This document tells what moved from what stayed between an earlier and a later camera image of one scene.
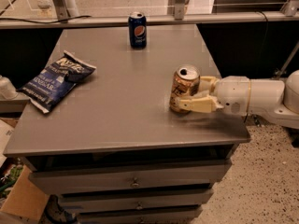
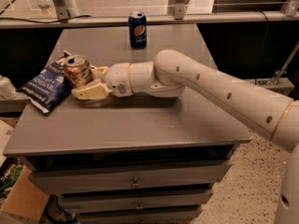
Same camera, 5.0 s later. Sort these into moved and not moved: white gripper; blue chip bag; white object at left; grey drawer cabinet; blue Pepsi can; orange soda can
Moved: orange soda can; white gripper
Not moved: blue chip bag; blue Pepsi can; grey drawer cabinet; white object at left
